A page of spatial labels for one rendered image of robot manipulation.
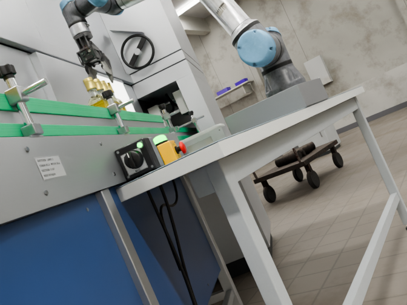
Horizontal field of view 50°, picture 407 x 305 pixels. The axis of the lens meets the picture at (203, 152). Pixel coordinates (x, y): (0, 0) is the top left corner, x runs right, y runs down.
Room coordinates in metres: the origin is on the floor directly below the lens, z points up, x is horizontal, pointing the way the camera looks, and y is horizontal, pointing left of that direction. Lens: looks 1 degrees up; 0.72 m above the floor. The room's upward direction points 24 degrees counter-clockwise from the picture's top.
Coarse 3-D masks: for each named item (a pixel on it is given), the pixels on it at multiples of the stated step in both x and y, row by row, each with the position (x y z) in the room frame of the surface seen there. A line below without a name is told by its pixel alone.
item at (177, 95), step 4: (176, 92) 2.72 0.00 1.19; (180, 92) 2.72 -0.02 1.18; (176, 96) 2.72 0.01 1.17; (180, 96) 2.72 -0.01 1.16; (176, 100) 2.73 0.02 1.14; (180, 100) 2.72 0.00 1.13; (184, 100) 2.72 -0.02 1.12; (180, 104) 2.72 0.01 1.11; (184, 104) 2.72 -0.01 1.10; (148, 108) 2.78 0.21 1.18; (152, 108) 2.77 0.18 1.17; (156, 108) 2.77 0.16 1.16; (180, 108) 2.72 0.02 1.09; (184, 108) 2.72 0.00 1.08; (148, 112) 2.78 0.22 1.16; (152, 112) 2.77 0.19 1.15; (156, 112) 2.77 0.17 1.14; (160, 112) 2.79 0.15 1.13; (180, 112) 2.73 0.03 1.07; (184, 112) 2.72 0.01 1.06; (164, 120) 2.78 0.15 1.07; (164, 124) 2.77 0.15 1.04
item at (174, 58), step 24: (168, 0) 3.12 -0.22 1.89; (120, 24) 2.64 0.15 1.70; (144, 24) 2.62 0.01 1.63; (168, 24) 2.60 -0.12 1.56; (120, 48) 2.65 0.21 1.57; (168, 48) 2.61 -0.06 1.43; (192, 48) 3.25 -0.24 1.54; (144, 72) 2.64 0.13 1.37; (168, 72) 2.62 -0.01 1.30; (192, 72) 2.62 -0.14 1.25; (144, 96) 2.67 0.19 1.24
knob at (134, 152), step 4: (128, 152) 1.00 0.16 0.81; (132, 152) 1.01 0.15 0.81; (136, 152) 1.01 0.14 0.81; (140, 152) 1.03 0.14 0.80; (128, 156) 1.00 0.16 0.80; (132, 156) 1.01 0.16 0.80; (136, 156) 1.01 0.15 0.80; (140, 156) 1.01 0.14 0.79; (124, 160) 1.02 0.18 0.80; (128, 160) 1.00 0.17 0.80; (132, 160) 1.00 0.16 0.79; (136, 160) 1.01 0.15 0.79; (140, 160) 1.01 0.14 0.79; (128, 164) 1.02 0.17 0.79; (132, 164) 1.00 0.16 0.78; (136, 164) 1.01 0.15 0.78; (140, 164) 1.02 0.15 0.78; (132, 168) 1.00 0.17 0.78; (136, 168) 1.03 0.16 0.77
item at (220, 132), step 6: (222, 126) 1.83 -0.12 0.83; (210, 132) 1.79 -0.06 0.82; (216, 132) 1.79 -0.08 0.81; (222, 132) 1.78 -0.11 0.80; (198, 138) 1.80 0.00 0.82; (204, 138) 1.80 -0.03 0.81; (210, 138) 1.79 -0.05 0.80; (216, 138) 1.79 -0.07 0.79; (222, 138) 1.78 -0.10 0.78; (186, 144) 1.81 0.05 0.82; (192, 144) 1.80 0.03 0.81; (198, 144) 1.80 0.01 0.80; (204, 144) 1.80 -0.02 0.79; (192, 150) 1.81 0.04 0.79
